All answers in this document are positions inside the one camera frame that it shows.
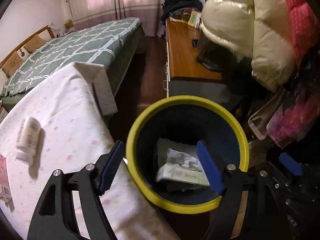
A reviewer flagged green floral carton box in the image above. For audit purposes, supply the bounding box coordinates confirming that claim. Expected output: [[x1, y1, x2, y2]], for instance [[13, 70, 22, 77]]
[[156, 163, 210, 186]]

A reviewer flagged white tissue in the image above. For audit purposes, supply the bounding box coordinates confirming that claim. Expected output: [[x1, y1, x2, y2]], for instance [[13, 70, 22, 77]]
[[157, 138, 204, 172]]

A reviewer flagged yellow rimmed trash bin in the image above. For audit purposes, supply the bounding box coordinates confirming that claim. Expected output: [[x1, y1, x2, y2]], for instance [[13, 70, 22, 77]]
[[126, 95, 249, 214]]

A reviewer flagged pink carton box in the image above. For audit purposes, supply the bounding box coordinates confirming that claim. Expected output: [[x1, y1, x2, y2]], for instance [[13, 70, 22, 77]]
[[0, 155, 12, 203]]

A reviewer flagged white pill bottle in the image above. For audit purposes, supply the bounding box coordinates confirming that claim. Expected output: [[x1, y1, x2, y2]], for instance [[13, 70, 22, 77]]
[[16, 116, 41, 166]]

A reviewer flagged pink floral garment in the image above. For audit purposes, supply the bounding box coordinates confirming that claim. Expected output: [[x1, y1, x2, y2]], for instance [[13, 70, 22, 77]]
[[248, 85, 319, 148]]

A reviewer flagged white dotted table cloth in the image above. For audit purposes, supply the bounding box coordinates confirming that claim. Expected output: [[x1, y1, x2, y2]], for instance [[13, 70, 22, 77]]
[[1, 62, 177, 239]]

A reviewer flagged wooden desk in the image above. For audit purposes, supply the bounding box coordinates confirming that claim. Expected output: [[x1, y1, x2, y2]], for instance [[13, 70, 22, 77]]
[[163, 19, 225, 101]]

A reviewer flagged left brown pillow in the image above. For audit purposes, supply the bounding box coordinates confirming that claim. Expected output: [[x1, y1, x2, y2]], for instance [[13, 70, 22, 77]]
[[1, 51, 23, 78]]

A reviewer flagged brown pillow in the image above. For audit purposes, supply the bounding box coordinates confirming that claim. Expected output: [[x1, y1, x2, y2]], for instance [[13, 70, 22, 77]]
[[24, 34, 47, 54], [1, 51, 23, 78]]

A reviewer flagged cream puffer jacket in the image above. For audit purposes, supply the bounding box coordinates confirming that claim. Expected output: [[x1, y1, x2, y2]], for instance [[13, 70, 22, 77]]
[[200, 0, 295, 92]]

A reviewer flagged red dotted padded jacket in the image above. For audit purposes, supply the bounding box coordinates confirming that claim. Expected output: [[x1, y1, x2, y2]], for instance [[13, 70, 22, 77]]
[[285, 0, 319, 66]]

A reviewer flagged green plaid bed quilt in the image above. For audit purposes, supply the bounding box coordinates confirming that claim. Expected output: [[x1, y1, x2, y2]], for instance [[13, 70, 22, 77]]
[[1, 17, 142, 98]]

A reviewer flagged right brown pillow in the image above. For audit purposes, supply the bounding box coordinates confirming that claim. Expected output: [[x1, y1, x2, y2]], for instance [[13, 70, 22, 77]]
[[24, 34, 47, 54]]

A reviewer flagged wooden bed headboard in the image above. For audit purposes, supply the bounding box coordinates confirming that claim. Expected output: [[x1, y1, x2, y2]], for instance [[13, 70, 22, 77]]
[[0, 25, 55, 68]]

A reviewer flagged dark clothes pile on desk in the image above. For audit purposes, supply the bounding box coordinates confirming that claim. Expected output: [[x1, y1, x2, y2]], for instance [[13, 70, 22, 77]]
[[160, 0, 203, 24]]

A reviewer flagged pink white curtain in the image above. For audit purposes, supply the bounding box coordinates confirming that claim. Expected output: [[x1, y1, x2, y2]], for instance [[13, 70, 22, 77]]
[[66, 0, 165, 37]]

